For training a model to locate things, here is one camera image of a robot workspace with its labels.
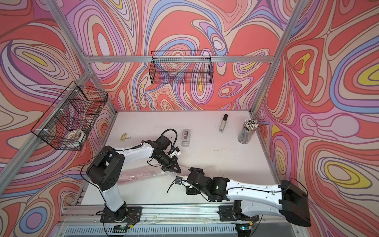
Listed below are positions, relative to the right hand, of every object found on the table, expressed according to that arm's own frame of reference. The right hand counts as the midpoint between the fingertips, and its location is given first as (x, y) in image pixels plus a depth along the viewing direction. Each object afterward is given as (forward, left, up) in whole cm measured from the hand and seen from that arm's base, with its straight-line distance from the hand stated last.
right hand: (191, 178), depth 78 cm
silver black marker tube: (+43, -26, -3) cm, 50 cm away
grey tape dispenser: (+28, +3, -4) cm, 28 cm away
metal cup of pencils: (+26, -36, +2) cm, 45 cm away
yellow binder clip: (+34, +47, -5) cm, 58 cm away
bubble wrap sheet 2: (+5, +4, -3) cm, 7 cm away
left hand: (+4, +5, -1) cm, 7 cm away
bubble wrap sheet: (+5, +29, -1) cm, 29 cm away
